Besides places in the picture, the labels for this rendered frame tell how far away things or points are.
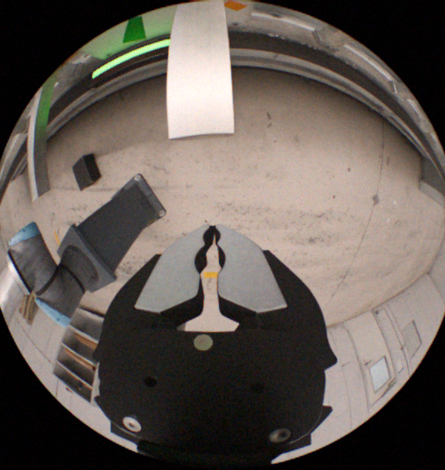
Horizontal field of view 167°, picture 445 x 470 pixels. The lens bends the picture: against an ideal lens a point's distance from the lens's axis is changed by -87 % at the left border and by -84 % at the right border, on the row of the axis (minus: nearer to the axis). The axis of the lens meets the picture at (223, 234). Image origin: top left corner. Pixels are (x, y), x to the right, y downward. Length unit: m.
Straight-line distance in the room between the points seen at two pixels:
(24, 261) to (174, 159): 0.88
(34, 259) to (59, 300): 0.14
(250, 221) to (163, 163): 0.63
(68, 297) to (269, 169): 1.09
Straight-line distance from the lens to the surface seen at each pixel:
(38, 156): 0.28
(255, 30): 0.34
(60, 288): 0.58
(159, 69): 0.95
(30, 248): 0.54
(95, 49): 0.36
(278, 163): 1.00
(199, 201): 1.00
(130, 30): 0.33
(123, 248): 0.73
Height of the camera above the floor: 0.94
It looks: 59 degrees down
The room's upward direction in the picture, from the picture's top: 178 degrees clockwise
